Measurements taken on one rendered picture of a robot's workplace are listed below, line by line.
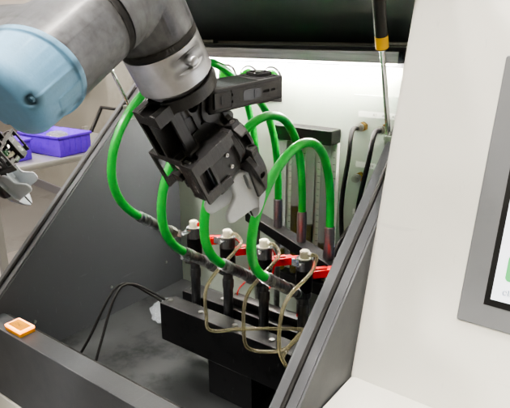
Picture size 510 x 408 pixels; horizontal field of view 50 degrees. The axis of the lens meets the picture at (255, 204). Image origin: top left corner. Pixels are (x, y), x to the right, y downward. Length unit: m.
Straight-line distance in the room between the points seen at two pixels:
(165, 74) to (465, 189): 0.44
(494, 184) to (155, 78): 0.46
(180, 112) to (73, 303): 0.81
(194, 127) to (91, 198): 0.71
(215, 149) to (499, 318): 0.44
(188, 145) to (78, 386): 0.54
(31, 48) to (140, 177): 0.93
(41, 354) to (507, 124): 0.81
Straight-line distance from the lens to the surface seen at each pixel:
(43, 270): 1.21
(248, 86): 0.58
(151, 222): 0.92
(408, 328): 0.82
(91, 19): 0.43
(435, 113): 0.79
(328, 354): 0.78
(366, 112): 1.08
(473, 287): 0.78
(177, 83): 0.50
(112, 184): 0.86
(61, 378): 1.01
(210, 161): 0.55
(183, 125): 0.53
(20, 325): 1.10
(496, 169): 0.76
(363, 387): 0.85
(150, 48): 0.49
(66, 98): 0.42
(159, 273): 1.44
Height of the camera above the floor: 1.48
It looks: 18 degrees down
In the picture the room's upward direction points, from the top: straight up
